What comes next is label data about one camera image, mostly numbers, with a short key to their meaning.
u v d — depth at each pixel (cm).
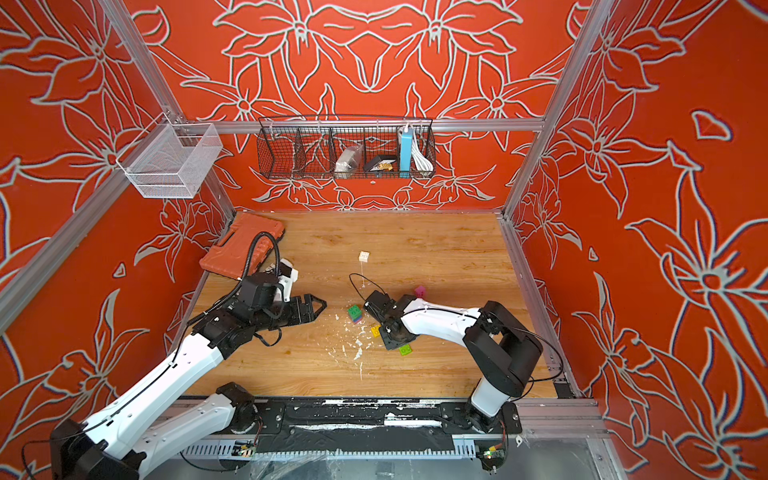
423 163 90
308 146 100
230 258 98
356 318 88
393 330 62
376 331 87
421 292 94
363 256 104
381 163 87
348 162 92
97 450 38
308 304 67
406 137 82
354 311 87
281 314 62
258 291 57
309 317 67
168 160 91
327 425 73
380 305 70
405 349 83
